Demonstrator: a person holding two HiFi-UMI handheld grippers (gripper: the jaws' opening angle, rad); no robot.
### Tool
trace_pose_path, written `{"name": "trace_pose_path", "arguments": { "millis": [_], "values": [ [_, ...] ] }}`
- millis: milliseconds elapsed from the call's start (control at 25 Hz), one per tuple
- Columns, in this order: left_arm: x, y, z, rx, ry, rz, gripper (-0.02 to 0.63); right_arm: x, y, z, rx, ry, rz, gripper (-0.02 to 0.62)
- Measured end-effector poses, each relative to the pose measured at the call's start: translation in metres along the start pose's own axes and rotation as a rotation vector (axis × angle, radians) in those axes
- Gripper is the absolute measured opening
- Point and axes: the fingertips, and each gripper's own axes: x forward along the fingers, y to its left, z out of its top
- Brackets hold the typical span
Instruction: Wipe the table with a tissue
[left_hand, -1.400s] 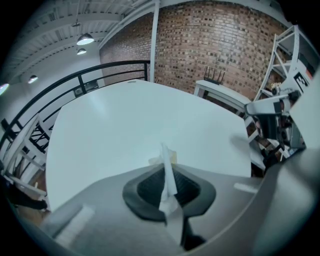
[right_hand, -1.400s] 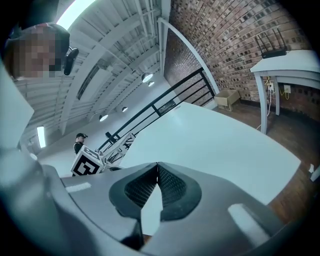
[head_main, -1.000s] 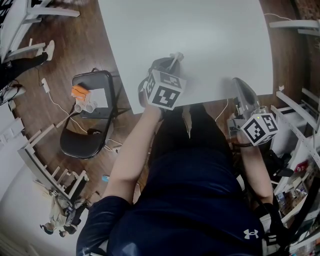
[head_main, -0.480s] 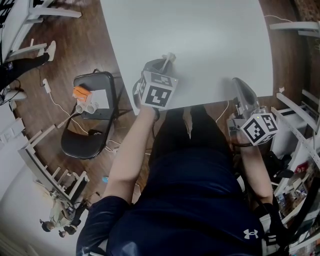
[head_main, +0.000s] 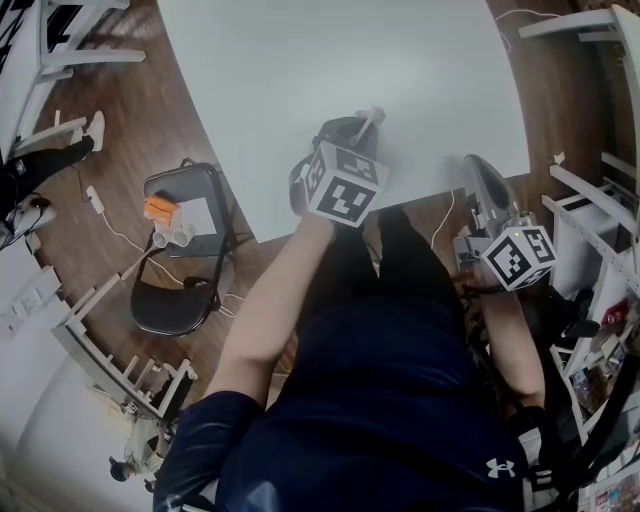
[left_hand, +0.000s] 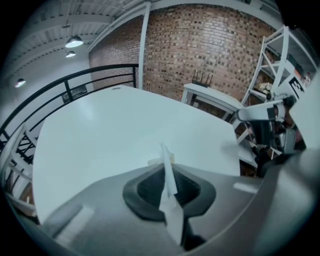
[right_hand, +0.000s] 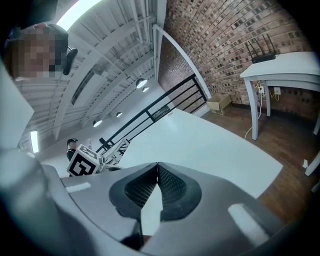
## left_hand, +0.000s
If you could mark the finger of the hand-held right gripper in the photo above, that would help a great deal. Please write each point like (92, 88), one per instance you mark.
(257, 112)

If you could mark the white paper strip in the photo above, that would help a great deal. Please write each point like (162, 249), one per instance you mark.
(170, 182)

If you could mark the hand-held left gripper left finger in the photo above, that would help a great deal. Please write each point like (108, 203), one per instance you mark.
(112, 212)

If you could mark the white metal shelf rack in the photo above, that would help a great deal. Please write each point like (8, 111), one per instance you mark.
(277, 62)

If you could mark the black router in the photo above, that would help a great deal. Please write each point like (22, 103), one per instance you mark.
(202, 83)

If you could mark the black metal railing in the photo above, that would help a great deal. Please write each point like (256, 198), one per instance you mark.
(50, 86)

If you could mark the white flower bunch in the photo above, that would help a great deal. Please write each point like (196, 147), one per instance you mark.
(265, 87)

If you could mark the white table top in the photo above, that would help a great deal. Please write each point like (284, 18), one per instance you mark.
(112, 125)

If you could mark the white desk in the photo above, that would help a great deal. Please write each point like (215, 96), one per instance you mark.
(212, 95)

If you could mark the black pendant lamp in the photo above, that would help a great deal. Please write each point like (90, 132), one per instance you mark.
(74, 42)
(70, 54)
(20, 83)

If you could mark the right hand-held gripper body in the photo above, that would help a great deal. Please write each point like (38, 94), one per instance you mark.
(287, 140)

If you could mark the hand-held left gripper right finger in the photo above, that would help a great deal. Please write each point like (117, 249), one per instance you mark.
(225, 200)

